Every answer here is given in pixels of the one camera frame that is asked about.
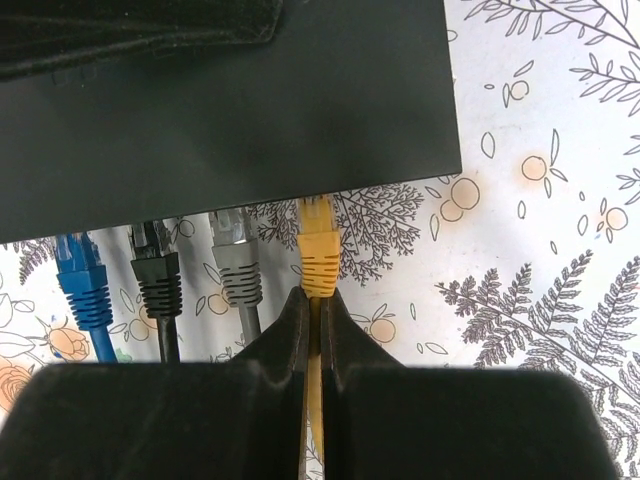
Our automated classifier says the grey ethernet cable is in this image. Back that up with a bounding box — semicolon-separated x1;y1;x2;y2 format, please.
207;206;265;346

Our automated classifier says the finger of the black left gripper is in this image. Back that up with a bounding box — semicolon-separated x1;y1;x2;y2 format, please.
1;0;283;81

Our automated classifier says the black ethernet cable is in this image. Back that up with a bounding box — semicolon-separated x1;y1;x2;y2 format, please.
128;219;184;363

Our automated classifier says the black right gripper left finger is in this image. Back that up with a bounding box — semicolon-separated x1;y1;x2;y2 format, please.
1;288;309;479

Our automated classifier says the black network switch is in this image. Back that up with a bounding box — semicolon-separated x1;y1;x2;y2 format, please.
1;1;461;242

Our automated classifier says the yellow ethernet cable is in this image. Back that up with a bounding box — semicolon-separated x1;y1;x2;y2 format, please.
295;194;342;466

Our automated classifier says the blue ethernet cable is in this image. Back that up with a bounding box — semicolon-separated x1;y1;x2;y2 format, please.
52;230;117;364

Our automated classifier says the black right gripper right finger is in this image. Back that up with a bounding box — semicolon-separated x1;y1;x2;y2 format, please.
319;296;617;479

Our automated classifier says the floral table mat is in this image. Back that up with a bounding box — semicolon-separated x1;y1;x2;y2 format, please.
1;1;639;479

